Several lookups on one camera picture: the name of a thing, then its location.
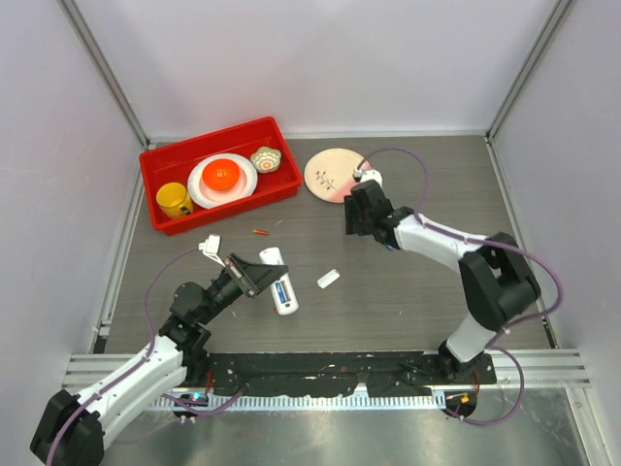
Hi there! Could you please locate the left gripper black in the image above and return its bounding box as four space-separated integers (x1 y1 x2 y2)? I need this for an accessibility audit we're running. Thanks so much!
197 252 286 324

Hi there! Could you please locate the blue battery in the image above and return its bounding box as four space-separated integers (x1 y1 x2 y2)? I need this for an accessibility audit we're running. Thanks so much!
276 283 288 304

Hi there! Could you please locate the white remote control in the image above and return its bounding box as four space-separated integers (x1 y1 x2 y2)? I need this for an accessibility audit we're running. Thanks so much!
259 247 299 316

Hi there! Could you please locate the white battery cover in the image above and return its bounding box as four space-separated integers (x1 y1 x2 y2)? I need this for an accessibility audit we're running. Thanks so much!
317 269 341 289

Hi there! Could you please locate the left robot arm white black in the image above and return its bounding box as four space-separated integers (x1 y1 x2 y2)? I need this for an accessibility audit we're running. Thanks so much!
30 253 288 465

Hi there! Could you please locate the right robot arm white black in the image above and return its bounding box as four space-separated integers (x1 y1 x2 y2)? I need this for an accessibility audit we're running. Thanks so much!
344 180 540 383

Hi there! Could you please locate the pink beige plate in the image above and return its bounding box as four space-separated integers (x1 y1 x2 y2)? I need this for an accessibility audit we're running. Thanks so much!
304 149 363 204

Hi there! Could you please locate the white paper plate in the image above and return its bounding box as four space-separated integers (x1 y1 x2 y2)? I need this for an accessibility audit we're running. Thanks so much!
186 153 258 209

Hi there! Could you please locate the orange bowl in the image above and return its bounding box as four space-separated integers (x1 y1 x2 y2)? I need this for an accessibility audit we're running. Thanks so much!
202 158 241 191

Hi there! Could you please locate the yellow mug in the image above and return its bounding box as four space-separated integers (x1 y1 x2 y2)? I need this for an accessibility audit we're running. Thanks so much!
155 183 193 219

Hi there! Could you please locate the small patterned flower bowl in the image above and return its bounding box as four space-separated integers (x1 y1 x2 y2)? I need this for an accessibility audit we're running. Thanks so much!
249 147 281 174

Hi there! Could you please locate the red plastic bin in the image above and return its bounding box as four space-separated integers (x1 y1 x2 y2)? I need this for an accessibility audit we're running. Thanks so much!
140 116 302 236

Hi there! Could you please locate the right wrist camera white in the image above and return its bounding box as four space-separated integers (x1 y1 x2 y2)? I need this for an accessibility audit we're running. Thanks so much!
352 164 383 186

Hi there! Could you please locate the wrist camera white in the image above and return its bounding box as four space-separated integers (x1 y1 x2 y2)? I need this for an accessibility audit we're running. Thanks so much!
198 234 225 268
352 164 383 186

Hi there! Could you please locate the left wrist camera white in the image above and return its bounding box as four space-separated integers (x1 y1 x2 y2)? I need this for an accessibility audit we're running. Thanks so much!
198 234 225 268

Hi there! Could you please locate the slotted cable duct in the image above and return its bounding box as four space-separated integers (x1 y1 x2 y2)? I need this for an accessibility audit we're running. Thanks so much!
145 393 446 413

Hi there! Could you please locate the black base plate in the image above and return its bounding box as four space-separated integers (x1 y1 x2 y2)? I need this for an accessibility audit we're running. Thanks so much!
181 351 497 398

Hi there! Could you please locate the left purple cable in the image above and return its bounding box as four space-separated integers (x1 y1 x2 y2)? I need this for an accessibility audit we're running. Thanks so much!
46 247 244 466

